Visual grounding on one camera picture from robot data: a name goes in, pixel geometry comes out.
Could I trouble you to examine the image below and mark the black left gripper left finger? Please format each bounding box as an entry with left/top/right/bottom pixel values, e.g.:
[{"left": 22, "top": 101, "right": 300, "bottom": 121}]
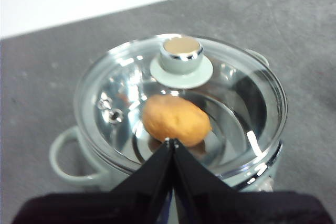
[{"left": 9, "top": 139, "right": 174, "bottom": 224}]

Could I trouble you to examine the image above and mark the glass lid with green knob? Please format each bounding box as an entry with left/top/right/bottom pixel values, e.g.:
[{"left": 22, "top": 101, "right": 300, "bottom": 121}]
[{"left": 73, "top": 33, "right": 288, "bottom": 180}]

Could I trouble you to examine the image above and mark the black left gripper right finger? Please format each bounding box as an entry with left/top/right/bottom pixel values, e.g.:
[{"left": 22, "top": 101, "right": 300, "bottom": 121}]
[{"left": 172, "top": 138, "right": 336, "bottom": 224}]

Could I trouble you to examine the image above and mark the pale green electric pot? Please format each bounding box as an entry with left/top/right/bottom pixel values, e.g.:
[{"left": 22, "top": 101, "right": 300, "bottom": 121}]
[{"left": 49, "top": 48, "right": 285, "bottom": 193}]

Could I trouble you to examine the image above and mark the brown potato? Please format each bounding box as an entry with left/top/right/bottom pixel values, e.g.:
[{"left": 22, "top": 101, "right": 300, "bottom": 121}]
[{"left": 142, "top": 94, "right": 212, "bottom": 148}]

